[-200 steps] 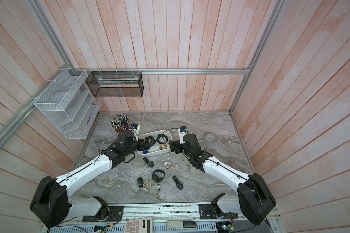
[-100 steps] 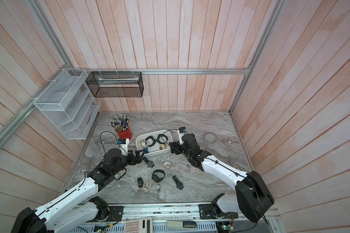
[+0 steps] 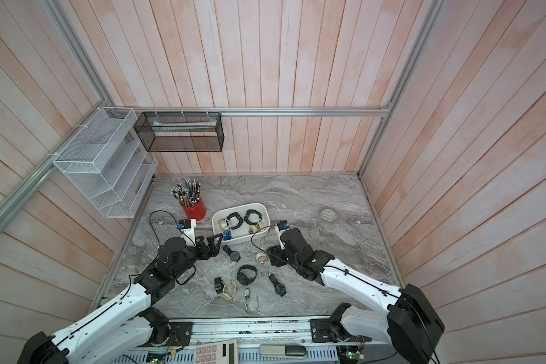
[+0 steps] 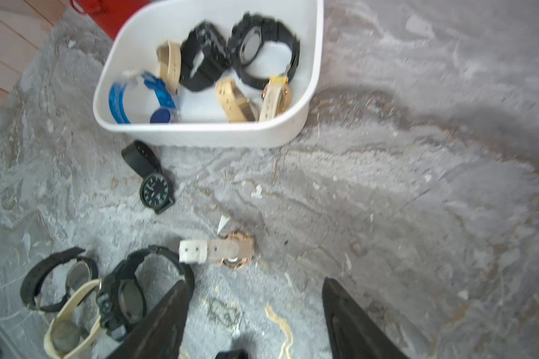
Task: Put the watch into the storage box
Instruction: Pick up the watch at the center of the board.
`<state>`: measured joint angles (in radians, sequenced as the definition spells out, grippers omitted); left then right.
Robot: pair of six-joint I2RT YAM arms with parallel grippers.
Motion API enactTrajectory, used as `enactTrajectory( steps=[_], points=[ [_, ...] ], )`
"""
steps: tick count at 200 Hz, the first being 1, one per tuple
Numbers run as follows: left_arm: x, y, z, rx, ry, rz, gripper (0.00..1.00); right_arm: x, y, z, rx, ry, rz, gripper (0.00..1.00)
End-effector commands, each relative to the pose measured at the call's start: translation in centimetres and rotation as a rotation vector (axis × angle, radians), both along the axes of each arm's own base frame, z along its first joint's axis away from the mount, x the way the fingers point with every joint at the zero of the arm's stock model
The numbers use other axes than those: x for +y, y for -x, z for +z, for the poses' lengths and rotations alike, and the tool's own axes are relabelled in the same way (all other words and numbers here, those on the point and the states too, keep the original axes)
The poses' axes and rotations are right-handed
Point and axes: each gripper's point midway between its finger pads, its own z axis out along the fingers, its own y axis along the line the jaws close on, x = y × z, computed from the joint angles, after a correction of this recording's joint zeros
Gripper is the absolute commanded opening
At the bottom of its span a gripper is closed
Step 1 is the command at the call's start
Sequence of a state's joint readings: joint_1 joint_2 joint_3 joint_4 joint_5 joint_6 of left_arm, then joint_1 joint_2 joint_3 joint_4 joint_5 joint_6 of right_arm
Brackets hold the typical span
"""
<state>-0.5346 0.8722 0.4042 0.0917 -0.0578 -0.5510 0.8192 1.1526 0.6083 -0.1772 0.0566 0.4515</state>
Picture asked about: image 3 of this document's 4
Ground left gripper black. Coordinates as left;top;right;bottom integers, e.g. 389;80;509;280
172;234;223;280

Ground silver rose gold watch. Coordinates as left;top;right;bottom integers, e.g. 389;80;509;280
256;253;269;265

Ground black analog watch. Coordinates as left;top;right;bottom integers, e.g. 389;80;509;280
222;245;241;262

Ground black watch green dial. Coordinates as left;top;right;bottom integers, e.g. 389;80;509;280
268;274;287;297

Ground black chunky watch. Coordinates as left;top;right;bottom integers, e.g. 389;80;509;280
244;209;262;226
227;212;244;231

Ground cream gold watch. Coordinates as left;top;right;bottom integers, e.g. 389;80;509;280
249;222;263;234

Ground small black strap watch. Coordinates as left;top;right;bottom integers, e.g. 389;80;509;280
214;277;224;294

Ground large black digital watch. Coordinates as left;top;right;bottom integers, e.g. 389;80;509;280
237;265;258;286

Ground silver chain pocket watch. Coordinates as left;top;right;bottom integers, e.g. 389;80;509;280
244;288;260;313

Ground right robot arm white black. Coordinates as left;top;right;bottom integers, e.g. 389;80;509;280
266;221;445;363

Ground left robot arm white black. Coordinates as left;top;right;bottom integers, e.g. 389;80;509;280
18;234;222;363

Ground white storage box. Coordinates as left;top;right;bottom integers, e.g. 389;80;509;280
212;203;271;245

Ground red pencil cup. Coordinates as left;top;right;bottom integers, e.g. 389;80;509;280
181;198;207;221

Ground clear tape roll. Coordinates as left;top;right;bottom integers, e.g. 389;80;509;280
318;208;339;225

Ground grey black stapler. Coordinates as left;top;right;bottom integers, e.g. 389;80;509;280
259;344;308;359

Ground white calculator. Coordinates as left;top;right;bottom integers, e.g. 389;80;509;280
193;339;239;364

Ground black mesh basket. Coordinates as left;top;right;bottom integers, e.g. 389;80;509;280
134;111;224;153

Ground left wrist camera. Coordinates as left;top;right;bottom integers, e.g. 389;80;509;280
177;219;197;247

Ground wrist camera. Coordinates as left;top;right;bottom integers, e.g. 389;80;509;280
177;219;197;247
275;220;290;250

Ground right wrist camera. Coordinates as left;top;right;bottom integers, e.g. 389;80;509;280
275;220;290;250

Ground aluminium front frame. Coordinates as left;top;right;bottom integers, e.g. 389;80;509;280
60;312;438;353

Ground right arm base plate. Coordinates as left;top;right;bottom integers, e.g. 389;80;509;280
309;318;372;344

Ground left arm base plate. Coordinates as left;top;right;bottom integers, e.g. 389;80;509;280
141;322;194;347

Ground white wire mesh shelf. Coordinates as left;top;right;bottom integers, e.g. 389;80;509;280
54;108;158;218

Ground aluminium rail back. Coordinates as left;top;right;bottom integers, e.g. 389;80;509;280
133;106;391;118

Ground aluminium rail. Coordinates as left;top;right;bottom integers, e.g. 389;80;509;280
133;106;391;118
0;99;110;234

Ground aluminium rail left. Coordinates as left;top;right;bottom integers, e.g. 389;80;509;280
0;99;110;234

